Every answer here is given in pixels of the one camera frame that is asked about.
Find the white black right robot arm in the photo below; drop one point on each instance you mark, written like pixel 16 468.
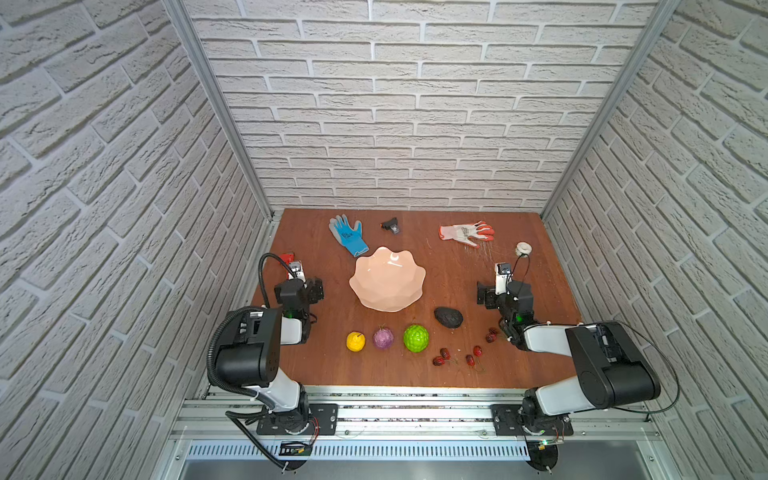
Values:
pixel 610 370

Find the blue work glove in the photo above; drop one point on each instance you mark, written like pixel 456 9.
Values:
pixel 349 236

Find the dark fake avocado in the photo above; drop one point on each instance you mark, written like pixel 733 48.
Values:
pixel 449 317

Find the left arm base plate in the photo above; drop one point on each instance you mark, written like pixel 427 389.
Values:
pixel 316 417

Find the pink wavy fruit bowl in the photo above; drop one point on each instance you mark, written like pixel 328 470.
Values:
pixel 388 281

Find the fake cherry pair right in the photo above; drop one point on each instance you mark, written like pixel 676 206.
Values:
pixel 492 335

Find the aluminium rail frame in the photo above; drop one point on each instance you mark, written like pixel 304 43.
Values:
pixel 364 423

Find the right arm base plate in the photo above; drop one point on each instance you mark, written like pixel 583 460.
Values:
pixel 519 420

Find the green bumpy fake fruit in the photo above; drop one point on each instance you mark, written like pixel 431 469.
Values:
pixel 416 338

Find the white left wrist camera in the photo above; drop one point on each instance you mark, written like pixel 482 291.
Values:
pixel 297 269

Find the red white work glove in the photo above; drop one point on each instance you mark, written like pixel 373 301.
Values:
pixel 468 234

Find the white tape roll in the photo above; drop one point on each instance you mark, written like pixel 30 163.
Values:
pixel 523 249

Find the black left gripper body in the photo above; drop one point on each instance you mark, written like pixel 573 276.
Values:
pixel 310 289

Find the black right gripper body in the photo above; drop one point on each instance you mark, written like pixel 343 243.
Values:
pixel 489 295

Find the purple fake fruit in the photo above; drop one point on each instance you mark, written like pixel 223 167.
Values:
pixel 383 338

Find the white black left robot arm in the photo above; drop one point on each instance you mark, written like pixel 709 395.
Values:
pixel 243 355

